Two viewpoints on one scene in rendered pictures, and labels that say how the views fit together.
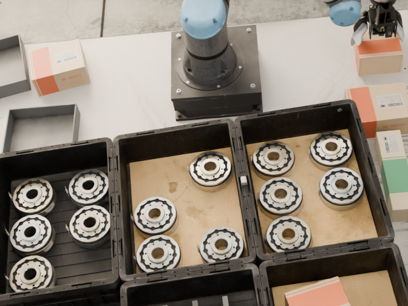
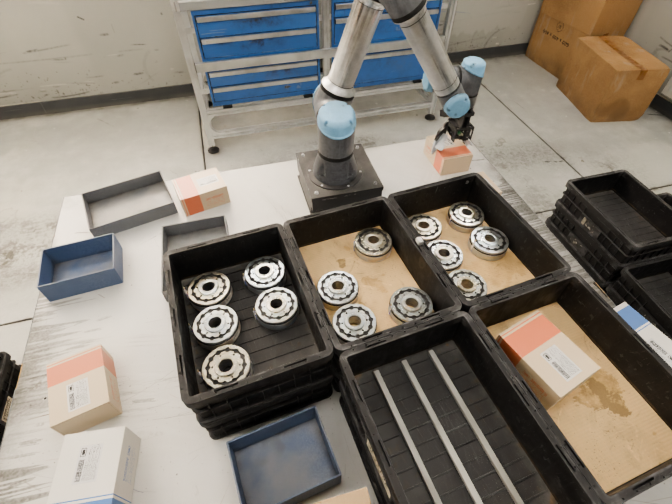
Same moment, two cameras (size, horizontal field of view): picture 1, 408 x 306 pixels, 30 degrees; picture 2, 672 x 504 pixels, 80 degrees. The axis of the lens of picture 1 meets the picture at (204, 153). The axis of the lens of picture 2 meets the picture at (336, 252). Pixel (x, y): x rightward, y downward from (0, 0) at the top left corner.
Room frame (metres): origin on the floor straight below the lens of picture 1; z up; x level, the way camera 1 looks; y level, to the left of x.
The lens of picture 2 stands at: (0.43, 0.38, 1.66)
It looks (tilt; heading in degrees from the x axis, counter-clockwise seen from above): 49 degrees down; 336
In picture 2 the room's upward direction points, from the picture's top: straight up
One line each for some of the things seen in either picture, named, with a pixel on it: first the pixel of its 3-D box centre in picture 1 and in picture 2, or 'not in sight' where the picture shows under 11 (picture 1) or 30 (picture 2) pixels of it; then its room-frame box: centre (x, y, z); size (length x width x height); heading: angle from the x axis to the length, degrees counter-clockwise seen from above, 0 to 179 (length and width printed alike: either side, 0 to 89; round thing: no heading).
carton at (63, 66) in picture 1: (59, 67); (201, 191); (1.62, 0.38, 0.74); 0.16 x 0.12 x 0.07; 95
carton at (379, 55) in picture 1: (376, 44); (447, 153); (1.47, -0.55, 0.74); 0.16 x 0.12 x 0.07; 172
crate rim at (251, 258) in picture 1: (180, 197); (364, 264); (0.96, 0.07, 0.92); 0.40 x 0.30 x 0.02; 177
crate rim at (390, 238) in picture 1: (309, 176); (471, 232); (0.95, -0.23, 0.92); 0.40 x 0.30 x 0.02; 177
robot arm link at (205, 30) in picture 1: (204, 21); (336, 128); (1.46, -0.07, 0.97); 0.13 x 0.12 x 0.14; 164
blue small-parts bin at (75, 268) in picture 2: not in sight; (82, 266); (1.42, 0.77, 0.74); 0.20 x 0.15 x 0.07; 87
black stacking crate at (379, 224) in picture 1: (309, 189); (466, 245); (0.95, -0.23, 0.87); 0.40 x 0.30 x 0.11; 177
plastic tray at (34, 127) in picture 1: (39, 149); (197, 255); (1.33, 0.45, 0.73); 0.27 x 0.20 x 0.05; 172
